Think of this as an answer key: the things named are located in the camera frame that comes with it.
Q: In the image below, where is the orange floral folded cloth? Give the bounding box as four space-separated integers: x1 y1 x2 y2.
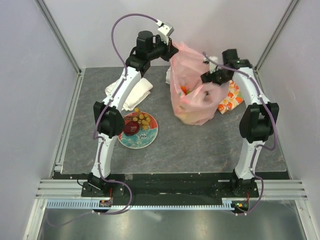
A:
217 80 244 115

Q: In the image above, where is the white folded towel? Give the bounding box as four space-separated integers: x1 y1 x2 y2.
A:
104 77 154 112

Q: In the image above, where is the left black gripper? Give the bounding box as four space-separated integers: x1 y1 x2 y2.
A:
147 35 179 63

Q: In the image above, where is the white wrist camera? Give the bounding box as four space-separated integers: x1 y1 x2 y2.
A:
156 19 174 43
203 56 219 73

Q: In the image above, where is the red teal floral plate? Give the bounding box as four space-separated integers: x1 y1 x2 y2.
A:
118 112 159 150

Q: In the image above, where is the grey cable duct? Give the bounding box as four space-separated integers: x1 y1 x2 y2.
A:
46 199 236 211

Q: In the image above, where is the pink plastic bag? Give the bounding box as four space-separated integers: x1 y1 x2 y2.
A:
170 42 229 126

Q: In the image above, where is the red fake apple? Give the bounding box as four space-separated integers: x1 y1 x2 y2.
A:
180 86 188 95

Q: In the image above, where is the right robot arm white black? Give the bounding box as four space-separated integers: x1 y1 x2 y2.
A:
201 49 280 197

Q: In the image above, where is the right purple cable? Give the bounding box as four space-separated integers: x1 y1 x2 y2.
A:
201 51 277 217

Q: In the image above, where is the brown longan bunch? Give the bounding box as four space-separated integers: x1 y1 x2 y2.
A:
124 107 151 130

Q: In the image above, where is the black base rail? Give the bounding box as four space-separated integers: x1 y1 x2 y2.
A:
81 172 259 199

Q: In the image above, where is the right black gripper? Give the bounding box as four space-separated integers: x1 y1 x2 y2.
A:
200 66 231 96

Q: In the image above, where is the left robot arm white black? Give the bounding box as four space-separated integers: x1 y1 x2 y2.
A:
90 28 179 197

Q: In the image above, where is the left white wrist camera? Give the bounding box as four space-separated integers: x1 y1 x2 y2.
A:
156 19 174 43

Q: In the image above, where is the dark red fake fruit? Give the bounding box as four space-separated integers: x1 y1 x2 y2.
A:
123 121 140 136

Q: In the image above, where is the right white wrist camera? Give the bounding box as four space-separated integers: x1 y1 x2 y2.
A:
203 56 219 73

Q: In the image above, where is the cartoon print folded cloth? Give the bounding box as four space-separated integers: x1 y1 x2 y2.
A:
165 67 171 84

